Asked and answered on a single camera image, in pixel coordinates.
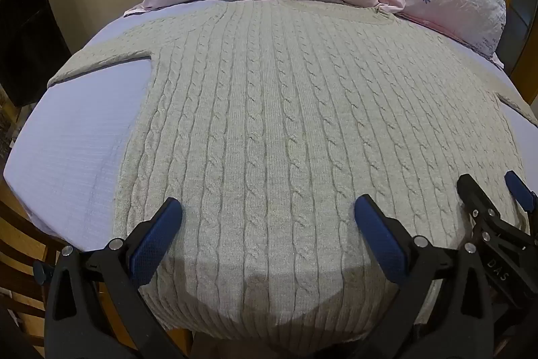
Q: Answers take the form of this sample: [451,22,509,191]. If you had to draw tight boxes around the dark cabinet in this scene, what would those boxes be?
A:
[0,0,73,108]

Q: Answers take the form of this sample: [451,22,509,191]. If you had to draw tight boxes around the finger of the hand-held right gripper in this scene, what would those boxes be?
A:
[504,170,538,217]
[457,173,538,303]

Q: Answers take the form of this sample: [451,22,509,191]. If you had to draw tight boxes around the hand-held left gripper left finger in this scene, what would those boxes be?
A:
[44,197,184,359]

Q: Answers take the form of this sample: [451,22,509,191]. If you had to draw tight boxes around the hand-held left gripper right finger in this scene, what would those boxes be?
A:
[354,194,507,359]

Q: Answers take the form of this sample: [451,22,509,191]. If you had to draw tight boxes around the grey cable-knit sweater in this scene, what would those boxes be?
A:
[47,0,535,348]

